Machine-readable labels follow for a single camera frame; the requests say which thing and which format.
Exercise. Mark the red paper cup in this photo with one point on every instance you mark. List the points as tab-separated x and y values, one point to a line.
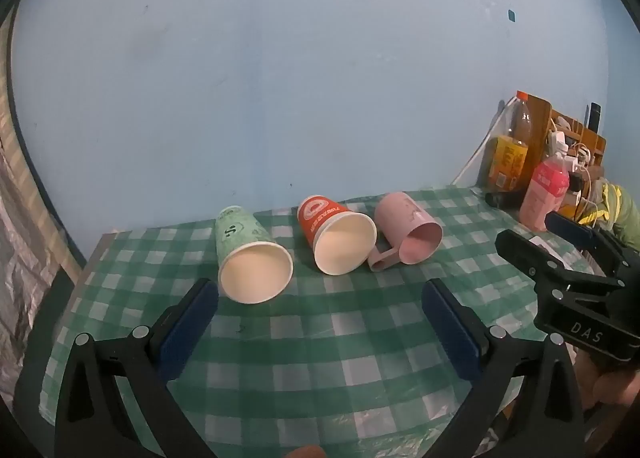
320	218

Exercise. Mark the green checked tablecloth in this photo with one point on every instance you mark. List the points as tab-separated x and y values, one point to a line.
325	333

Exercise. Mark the pink drink bottle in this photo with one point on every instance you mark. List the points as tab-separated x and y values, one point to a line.
545	188

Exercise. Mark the wooden desk rack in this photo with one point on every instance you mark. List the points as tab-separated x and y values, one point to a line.
542	118

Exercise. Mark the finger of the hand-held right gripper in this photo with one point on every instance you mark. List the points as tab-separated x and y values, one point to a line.
530	258
575	230

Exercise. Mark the white charger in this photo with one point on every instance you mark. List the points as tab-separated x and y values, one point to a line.
557	143

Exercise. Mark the green paper cup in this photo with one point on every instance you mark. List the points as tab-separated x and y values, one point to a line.
240	235

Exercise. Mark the yellow-green cloth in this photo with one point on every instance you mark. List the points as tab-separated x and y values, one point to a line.
622	208

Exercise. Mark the orange-capped drink bottle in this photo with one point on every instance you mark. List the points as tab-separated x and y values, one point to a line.
507	158

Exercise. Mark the person's right hand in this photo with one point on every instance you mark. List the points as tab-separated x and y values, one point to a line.
617	388

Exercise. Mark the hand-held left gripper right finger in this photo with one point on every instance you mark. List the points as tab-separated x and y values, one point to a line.
452	333

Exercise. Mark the black upright stick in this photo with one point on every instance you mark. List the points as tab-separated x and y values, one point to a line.
594	116

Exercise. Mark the pink plastic mug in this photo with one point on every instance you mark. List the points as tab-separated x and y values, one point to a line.
395	218

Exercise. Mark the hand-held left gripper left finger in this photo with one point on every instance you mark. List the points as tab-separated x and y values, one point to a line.
187	330

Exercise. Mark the small black object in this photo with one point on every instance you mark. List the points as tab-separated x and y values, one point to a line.
502	199

